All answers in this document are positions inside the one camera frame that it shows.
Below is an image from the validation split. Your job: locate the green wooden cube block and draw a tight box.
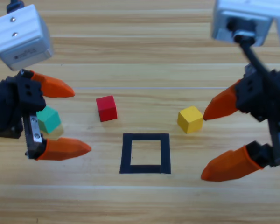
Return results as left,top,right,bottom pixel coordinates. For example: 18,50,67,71
36,106,62,135

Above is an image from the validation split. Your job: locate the black tape square outline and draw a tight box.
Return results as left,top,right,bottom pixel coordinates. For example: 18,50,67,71
119,133,171,175

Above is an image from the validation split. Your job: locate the yellow wooden cube block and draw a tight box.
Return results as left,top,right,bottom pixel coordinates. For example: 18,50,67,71
177,105,204,135

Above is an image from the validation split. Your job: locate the thick black camera cable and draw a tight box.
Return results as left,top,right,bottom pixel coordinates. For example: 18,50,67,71
6,0,24,14
226,20,280,94

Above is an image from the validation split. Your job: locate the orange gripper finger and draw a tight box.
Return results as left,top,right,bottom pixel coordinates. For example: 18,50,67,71
36,137,92,161

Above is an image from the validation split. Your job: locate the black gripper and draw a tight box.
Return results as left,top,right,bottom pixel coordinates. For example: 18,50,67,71
0,69,75,161
200,63,280,183

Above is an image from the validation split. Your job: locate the red wooden cube block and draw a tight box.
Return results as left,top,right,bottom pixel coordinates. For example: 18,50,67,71
96,95,118,123

